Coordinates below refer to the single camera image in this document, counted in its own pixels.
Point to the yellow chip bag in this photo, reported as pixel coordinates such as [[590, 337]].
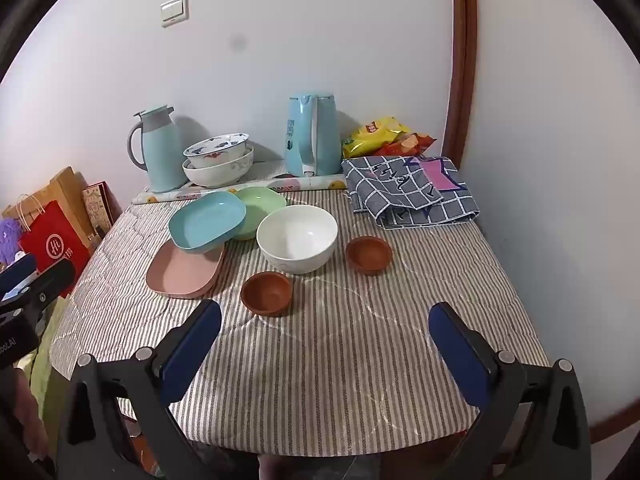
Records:
[[372, 137]]

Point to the striped quilted tablecloth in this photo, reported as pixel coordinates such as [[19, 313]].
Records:
[[325, 360]]

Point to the brown wooden door frame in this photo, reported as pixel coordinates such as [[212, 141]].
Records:
[[462, 60]]

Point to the red paper bag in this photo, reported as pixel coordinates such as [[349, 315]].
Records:
[[52, 245]]

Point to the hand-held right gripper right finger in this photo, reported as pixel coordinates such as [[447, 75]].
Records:
[[460, 355]]

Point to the person's left hand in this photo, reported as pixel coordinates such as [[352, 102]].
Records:
[[31, 410]]

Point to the green plate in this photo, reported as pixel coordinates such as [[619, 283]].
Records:
[[262, 205]]

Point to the light blue thermos jug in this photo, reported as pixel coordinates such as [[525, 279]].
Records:
[[162, 160]]

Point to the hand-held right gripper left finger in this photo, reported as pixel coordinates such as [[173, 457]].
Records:
[[192, 352]]

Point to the light green cloth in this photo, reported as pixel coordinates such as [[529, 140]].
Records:
[[45, 330]]

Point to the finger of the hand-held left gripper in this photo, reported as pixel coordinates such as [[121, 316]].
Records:
[[52, 282], [17, 275]]

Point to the patterned box with red edge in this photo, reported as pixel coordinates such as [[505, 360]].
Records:
[[100, 205]]

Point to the fruit print table mat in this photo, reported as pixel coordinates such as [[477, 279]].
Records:
[[265, 172]]

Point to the white bowl with grey swirls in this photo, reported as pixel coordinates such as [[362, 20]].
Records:
[[220, 176]]

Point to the plain white bowl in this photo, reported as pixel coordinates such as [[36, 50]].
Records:
[[295, 232]]

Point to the white wall light switch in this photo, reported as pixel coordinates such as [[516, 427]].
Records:
[[174, 11]]

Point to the purple fluffy item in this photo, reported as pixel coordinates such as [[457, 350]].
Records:
[[7, 240]]

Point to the blue red patterned bowl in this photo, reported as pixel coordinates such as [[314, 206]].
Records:
[[215, 157]]

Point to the blue plate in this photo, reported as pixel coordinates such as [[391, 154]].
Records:
[[200, 225]]

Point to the red chip bag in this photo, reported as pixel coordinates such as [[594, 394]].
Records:
[[407, 145]]

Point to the grey checked cloth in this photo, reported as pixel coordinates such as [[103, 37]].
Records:
[[400, 195]]

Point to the light blue electric kettle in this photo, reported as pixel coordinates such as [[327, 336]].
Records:
[[325, 140]]

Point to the small brown bowl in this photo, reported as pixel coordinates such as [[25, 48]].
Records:
[[265, 292], [368, 255]]

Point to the brown paper bag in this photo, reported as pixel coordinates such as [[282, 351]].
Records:
[[60, 190]]

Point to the pink plate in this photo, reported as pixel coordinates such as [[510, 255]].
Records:
[[180, 275]]

